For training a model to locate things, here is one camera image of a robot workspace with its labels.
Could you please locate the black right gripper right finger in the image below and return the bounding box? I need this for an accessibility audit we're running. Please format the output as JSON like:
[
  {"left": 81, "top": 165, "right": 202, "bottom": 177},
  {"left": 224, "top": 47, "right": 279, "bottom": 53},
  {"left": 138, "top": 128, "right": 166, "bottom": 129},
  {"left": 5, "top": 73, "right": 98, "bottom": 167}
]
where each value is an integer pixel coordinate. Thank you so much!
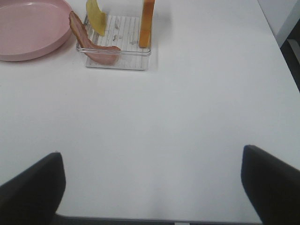
[{"left": 241, "top": 145, "right": 300, "bottom": 225}]

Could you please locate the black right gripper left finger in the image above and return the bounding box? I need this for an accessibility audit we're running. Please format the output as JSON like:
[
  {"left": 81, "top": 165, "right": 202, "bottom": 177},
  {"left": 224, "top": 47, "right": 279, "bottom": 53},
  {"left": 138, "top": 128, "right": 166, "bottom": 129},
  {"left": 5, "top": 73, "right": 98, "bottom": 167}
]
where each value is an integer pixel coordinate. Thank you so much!
[{"left": 0, "top": 152, "right": 66, "bottom": 225}]

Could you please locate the bacon strip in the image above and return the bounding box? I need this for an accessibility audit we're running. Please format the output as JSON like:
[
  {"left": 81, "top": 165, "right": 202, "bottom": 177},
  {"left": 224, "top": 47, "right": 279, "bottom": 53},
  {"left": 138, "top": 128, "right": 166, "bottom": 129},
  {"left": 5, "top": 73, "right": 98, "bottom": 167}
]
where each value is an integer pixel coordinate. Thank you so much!
[{"left": 68, "top": 11, "right": 120, "bottom": 65}]

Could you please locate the dark cabinet at table edge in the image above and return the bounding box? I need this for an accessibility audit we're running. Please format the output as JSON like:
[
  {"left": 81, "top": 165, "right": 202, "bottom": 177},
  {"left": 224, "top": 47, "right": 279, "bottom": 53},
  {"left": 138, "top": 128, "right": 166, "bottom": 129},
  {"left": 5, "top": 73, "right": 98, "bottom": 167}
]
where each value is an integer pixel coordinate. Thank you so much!
[{"left": 280, "top": 21, "right": 300, "bottom": 90}]

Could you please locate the pink round plate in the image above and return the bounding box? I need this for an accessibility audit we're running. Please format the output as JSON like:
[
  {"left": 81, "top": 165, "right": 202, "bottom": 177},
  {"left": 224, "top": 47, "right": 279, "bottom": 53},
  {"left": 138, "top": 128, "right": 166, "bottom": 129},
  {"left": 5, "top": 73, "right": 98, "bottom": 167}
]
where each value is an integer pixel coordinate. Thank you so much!
[{"left": 0, "top": 0, "right": 72, "bottom": 61}]

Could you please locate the clear right plastic container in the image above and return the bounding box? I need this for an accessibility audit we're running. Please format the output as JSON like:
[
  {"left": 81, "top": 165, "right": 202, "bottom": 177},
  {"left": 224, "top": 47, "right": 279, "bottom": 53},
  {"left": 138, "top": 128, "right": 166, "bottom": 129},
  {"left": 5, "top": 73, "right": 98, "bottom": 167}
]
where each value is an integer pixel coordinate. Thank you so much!
[{"left": 76, "top": 15, "right": 151, "bottom": 70}]

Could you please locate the yellow cheese slice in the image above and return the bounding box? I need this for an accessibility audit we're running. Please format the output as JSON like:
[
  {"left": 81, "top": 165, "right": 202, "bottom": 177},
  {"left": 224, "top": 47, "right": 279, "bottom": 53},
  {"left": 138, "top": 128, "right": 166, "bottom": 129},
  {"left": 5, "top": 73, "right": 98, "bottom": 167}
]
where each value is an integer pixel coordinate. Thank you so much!
[{"left": 86, "top": 0, "right": 106, "bottom": 36}]

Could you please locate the right bread slice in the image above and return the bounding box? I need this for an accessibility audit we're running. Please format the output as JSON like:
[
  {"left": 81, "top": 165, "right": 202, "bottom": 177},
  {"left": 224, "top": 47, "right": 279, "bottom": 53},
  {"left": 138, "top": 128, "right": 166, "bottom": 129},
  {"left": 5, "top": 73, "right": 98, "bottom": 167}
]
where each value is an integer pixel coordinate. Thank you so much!
[{"left": 138, "top": 0, "right": 155, "bottom": 48}]

